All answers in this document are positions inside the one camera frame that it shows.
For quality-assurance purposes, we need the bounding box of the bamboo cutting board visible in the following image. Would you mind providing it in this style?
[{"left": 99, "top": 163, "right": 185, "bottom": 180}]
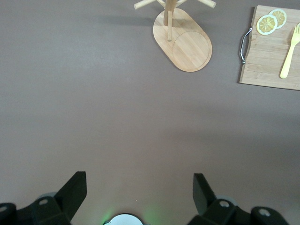
[{"left": 238, "top": 5, "right": 300, "bottom": 91}]

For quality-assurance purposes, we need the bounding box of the yellow plastic fork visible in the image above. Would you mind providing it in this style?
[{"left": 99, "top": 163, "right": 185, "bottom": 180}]
[{"left": 280, "top": 22, "right": 300, "bottom": 79}]

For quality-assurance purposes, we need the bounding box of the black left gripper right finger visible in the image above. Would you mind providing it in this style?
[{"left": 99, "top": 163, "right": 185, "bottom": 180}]
[{"left": 187, "top": 172, "right": 288, "bottom": 225}]

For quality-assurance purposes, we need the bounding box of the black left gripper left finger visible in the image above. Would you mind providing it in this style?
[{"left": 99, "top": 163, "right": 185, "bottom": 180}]
[{"left": 0, "top": 171, "right": 88, "bottom": 225}]

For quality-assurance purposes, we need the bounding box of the brown table mat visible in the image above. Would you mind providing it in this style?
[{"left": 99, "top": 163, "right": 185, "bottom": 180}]
[{"left": 0, "top": 0, "right": 300, "bottom": 225}]

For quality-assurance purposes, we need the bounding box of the wooden mug tree rack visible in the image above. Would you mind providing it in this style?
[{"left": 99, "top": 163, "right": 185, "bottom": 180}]
[{"left": 133, "top": 0, "right": 218, "bottom": 73}]

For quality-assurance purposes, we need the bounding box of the lemon slice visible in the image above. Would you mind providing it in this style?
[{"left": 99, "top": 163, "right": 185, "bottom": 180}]
[
  {"left": 256, "top": 14, "right": 278, "bottom": 36},
  {"left": 268, "top": 8, "right": 287, "bottom": 30}
]

